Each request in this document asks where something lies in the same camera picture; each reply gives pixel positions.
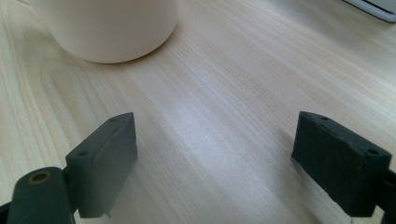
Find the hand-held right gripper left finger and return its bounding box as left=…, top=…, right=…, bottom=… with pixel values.
left=64, top=112, right=138, bottom=219

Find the white flat device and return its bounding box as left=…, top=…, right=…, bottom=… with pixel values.
left=341, top=0, right=396, bottom=23

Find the cream white cup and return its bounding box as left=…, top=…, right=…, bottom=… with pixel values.
left=27, top=0, right=180, bottom=64

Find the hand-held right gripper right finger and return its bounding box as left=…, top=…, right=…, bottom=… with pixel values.
left=290, top=110, right=393, bottom=218

